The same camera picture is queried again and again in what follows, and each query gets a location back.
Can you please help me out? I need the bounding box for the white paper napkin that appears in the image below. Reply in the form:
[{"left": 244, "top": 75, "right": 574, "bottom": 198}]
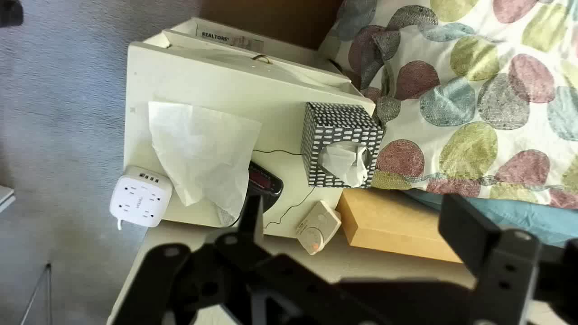
[{"left": 146, "top": 100, "right": 264, "bottom": 228}]

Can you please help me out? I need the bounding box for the teal bed sheet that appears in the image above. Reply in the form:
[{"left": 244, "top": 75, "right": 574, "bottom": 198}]
[{"left": 403, "top": 189, "right": 578, "bottom": 250}]

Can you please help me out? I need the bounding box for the white tissue in box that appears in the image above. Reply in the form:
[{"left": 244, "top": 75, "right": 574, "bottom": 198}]
[{"left": 321, "top": 142, "right": 372, "bottom": 190}]

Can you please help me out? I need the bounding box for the black white patterned tissue box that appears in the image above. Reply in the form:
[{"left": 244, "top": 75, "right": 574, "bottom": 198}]
[{"left": 300, "top": 102, "right": 387, "bottom": 190}]

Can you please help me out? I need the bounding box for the light wooden headboard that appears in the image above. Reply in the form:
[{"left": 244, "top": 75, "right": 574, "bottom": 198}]
[{"left": 336, "top": 189, "right": 466, "bottom": 268}]

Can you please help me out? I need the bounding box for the black round device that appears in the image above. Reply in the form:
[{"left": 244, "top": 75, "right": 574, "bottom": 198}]
[{"left": 246, "top": 161, "right": 285, "bottom": 214}]

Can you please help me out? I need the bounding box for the white power cube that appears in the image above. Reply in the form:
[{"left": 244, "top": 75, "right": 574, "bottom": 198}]
[{"left": 108, "top": 167, "right": 175, "bottom": 232}]

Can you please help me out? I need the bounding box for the dark wood dresser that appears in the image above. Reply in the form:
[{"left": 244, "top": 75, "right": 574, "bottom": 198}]
[{"left": 0, "top": 0, "right": 25, "bottom": 30}]

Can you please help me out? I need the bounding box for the thin dark wire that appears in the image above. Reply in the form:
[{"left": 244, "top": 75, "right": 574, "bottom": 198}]
[{"left": 251, "top": 147, "right": 318, "bottom": 228}]

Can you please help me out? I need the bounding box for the wooden bed side rail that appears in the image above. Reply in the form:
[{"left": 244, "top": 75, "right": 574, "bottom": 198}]
[{"left": 197, "top": 0, "right": 345, "bottom": 51}]

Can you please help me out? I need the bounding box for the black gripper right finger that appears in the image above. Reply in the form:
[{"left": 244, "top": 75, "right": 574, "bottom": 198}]
[{"left": 336, "top": 194, "right": 578, "bottom": 325}]

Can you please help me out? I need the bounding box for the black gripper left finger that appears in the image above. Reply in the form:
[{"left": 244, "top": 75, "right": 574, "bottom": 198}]
[{"left": 110, "top": 192, "right": 340, "bottom": 325}]

